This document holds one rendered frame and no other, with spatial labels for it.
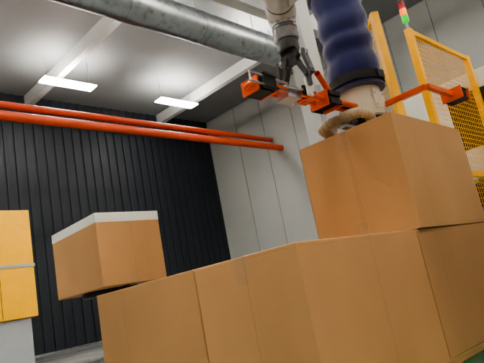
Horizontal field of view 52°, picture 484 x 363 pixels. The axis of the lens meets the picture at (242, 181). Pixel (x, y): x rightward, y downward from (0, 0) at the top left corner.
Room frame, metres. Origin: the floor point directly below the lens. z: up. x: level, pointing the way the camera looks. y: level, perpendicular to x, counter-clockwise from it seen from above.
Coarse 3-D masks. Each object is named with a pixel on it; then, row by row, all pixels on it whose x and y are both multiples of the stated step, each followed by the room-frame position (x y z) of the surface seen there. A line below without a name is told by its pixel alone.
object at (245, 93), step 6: (252, 78) 1.47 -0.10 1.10; (258, 78) 1.46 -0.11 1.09; (258, 84) 1.46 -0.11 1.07; (252, 90) 1.48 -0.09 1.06; (258, 90) 1.47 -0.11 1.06; (264, 90) 1.48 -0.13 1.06; (270, 90) 1.50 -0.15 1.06; (246, 96) 1.50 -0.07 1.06; (252, 96) 1.51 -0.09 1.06; (258, 96) 1.52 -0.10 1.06; (264, 96) 1.53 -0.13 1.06
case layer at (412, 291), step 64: (256, 256) 1.27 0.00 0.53; (320, 256) 1.23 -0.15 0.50; (384, 256) 1.43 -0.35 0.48; (448, 256) 1.72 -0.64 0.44; (128, 320) 1.73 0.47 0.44; (192, 320) 1.48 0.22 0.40; (256, 320) 1.30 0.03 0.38; (320, 320) 1.19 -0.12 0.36; (384, 320) 1.38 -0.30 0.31; (448, 320) 1.63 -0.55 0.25
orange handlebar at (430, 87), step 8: (248, 88) 1.48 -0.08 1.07; (416, 88) 1.80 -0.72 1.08; (424, 88) 1.78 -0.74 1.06; (432, 88) 1.79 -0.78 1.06; (440, 88) 1.84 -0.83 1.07; (272, 96) 1.58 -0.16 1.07; (304, 96) 1.63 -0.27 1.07; (320, 96) 1.69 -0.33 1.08; (400, 96) 1.85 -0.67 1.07; (408, 96) 1.83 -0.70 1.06; (448, 96) 1.91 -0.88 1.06; (304, 104) 1.70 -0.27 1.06; (312, 104) 1.73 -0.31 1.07; (344, 104) 1.80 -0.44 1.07; (352, 104) 1.83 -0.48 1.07; (392, 104) 1.89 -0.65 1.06
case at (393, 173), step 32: (352, 128) 1.70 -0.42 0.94; (384, 128) 1.62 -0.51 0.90; (416, 128) 1.72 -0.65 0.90; (448, 128) 1.94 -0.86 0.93; (320, 160) 1.81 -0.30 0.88; (352, 160) 1.72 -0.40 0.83; (384, 160) 1.64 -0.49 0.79; (416, 160) 1.67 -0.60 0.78; (448, 160) 1.88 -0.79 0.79; (320, 192) 1.83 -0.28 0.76; (352, 192) 1.74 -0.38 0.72; (384, 192) 1.66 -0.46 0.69; (416, 192) 1.62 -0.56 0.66; (448, 192) 1.81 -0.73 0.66; (320, 224) 1.85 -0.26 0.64; (352, 224) 1.76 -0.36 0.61; (384, 224) 1.68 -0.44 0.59; (416, 224) 1.61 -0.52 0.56; (448, 224) 1.75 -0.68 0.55
